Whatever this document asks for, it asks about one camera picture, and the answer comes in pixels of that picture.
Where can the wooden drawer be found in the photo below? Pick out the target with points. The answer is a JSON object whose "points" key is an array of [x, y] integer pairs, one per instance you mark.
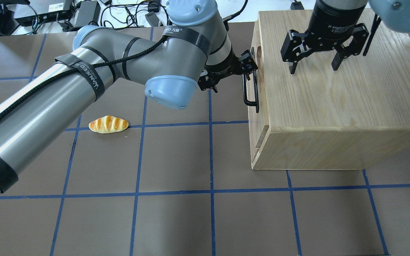
{"points": [[255, 114]]}

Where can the toy bread loaf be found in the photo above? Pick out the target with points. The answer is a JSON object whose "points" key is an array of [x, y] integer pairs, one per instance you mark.
{"points": [[108, 124]]}

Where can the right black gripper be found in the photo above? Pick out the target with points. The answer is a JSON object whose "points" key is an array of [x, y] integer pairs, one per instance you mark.
{"points": [[334, 22]]}

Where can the wooden drawer cabinet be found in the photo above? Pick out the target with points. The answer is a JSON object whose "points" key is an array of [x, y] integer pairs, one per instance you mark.
{"points": [[321, 119]]}

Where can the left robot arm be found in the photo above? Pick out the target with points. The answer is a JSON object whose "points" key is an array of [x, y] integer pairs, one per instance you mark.
{"points": [[194, 52]]}

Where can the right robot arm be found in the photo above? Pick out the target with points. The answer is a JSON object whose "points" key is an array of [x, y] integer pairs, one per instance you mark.
{"points": [[395, 14]]}

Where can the black power adapter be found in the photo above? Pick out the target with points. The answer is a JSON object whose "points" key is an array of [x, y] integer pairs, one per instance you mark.
{"points": [[88, 13]]}

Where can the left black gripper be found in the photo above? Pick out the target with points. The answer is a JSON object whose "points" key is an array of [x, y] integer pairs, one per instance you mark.
{"points": [[222, 66]]}

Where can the black drawer handle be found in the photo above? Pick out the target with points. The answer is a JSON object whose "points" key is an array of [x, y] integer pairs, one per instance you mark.
{"points": [[250, 91]]}

